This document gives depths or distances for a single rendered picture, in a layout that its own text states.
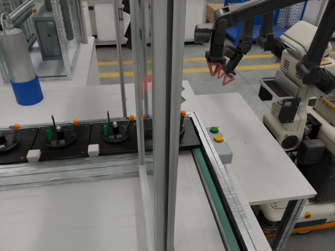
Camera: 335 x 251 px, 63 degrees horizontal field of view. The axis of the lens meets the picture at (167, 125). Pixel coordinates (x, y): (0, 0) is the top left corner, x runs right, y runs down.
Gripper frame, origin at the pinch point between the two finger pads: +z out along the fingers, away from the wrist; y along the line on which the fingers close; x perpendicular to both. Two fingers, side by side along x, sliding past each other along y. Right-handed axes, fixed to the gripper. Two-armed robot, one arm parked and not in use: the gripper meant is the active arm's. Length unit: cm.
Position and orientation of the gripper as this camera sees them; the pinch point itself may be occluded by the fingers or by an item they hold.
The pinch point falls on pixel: (213, 74)
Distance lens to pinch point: 126.6
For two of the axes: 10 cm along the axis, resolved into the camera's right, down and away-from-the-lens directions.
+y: 1.6, 5.7, -8.0
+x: 9.9, -0.7, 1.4
